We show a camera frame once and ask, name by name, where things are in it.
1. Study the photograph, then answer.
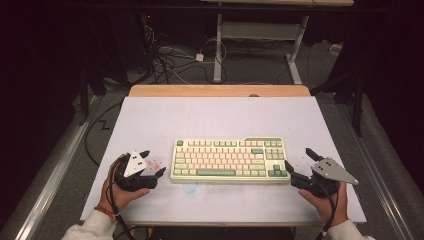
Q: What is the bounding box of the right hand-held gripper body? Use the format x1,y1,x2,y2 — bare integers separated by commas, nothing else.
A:
290,157,360,200

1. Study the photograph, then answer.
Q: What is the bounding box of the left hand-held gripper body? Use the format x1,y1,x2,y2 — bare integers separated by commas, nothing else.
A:
114,150,158,193

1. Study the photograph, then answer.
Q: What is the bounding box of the cream and green keyboard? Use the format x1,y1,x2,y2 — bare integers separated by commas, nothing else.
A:
170,136,292,184

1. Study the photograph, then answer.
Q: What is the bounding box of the person's left hand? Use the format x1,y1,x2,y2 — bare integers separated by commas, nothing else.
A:
98,153,151,214

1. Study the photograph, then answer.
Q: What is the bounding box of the person's right hand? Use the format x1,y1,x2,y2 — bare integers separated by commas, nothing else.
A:
298,181,350,228

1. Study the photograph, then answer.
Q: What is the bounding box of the black metal stand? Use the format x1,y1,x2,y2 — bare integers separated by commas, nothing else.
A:
311,71,366,138
77,64,108,127

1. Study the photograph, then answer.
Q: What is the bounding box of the white board sheet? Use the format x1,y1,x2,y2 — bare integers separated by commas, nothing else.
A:
80,95,368,224

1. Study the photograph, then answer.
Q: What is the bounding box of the wooden table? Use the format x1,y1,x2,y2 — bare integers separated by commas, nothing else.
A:
127,84,358,229

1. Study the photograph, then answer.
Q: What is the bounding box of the orange bracelet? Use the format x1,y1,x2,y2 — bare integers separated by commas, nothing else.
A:
94,204,118,223

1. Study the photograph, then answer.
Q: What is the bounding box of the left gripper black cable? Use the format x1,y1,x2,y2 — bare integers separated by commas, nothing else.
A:
107,156,138,240

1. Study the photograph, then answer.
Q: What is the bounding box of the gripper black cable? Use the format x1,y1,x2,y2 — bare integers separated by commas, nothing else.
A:
107,156,138,240
314,186,339,240

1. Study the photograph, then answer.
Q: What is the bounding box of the grey metal floor rail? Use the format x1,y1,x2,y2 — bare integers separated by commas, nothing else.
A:
0,95,103,240
333,96,416,240

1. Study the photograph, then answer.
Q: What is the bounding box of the long black floor cable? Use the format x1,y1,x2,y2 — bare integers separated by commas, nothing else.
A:
84,101,124,168

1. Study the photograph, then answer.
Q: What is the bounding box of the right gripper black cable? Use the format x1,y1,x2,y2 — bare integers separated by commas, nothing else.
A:
314,186,339,240

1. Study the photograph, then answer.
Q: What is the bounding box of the tangle of floor cables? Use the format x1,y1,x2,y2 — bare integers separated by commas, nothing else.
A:
141,23,229,85

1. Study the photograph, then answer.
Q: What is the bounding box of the white desk frame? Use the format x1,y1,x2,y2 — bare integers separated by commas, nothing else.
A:
199,0,355,85

